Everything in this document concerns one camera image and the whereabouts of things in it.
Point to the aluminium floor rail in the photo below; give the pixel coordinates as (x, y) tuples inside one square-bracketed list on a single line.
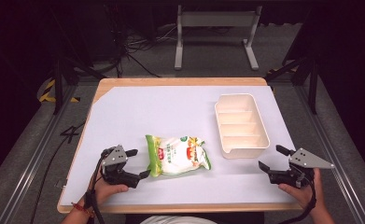
[(335, 155), (37, 155)]

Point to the grey metal stand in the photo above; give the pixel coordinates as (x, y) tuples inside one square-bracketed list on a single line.
[(217, 18)]

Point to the green and white snack bag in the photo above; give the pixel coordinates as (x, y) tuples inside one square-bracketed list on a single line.
[(177, 155)]

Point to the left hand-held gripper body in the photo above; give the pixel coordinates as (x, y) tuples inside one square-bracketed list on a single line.
[(115, 157)]

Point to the person's left hand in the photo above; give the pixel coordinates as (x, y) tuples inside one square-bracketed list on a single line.
[(107, 191)]

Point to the person's right hand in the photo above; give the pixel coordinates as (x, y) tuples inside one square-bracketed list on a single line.
[(311, 196)]

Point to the person's white clothing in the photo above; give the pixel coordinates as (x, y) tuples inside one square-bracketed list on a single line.
[(177, 220)]

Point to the black metal stand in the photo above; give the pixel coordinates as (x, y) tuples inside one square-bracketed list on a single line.
[(312, 87), (58, 84)]

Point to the beige plastic divided container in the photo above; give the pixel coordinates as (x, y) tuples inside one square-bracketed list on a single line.
[(241, 127)]

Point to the white table mat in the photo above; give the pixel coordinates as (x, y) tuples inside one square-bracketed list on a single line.
[(158, 115)]

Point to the yellow and black hazard tape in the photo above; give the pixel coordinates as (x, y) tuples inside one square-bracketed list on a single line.
[(48, 93)]

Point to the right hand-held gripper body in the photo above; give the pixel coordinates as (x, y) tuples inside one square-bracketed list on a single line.
[(307, 161)]

